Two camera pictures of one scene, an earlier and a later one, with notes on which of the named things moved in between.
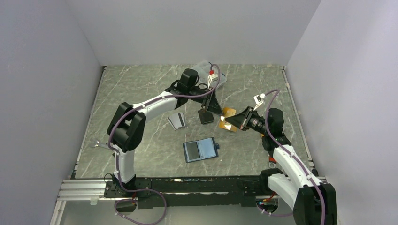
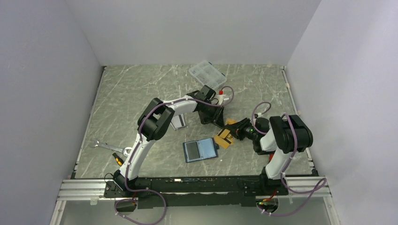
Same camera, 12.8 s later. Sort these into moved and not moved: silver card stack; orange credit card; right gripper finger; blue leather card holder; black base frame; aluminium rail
Moved: orange credit card; right gripper finger
Not moved: blue leather card holder; black base frame; aluminium rail; silver card stack
